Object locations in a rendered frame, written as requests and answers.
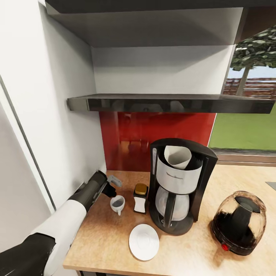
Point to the countertop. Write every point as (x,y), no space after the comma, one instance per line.
(102,241)

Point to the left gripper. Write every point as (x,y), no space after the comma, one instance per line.
(110,191)

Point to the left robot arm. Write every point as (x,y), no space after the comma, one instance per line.
(43,251)

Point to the bottle of coffee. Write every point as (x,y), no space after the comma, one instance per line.
(140,195)

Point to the saucer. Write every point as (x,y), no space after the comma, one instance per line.
(144,242)

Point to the coffee maker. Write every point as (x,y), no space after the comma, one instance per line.
(175,195)

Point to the paper coffee filter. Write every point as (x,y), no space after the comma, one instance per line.
(177,156)

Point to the coffee cup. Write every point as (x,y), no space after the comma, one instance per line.
(117,204)

